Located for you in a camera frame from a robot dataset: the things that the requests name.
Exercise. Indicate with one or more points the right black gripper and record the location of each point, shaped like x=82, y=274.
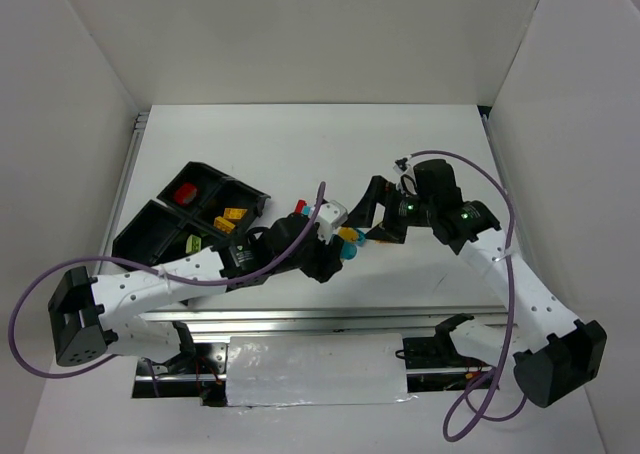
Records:
x=388, y=214

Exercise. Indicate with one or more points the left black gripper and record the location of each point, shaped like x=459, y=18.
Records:
x=329, y=256

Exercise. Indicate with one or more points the teal rounded lego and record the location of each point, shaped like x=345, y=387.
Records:
x=349, y=251

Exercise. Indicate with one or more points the red arch lego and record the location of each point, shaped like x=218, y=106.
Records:
x=301, y=204

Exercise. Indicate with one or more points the yellow lego brick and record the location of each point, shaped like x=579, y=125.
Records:
x=234, y=214

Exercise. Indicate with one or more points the orange-yellow lego brick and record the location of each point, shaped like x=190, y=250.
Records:
x=223, y=225

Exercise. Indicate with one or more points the green lego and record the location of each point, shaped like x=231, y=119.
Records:
x=193, y=244

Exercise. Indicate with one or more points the red lego with flower print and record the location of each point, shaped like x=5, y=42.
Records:
x=185, y=194

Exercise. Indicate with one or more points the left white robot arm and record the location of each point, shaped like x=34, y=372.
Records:
x=93, y=316

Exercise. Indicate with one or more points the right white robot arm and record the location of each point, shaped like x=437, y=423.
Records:
x=554, y=352

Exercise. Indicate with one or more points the blue flat lego brick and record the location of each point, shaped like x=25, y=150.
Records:
x=358, y=237

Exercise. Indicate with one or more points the small yellow lego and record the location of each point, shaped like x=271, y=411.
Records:
x=346, y=233

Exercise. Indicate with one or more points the black four-compartment tray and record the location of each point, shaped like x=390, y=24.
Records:
x=157, y=233

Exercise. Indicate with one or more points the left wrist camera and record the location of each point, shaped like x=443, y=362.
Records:
x=331, y=215

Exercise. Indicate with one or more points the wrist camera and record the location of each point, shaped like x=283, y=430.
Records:
x=331, y=215
x=404, y=167

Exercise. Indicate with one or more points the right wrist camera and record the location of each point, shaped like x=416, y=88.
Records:
x=404, y=167

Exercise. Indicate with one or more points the aluminium rail frame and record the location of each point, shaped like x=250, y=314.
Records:
x=322, y=153

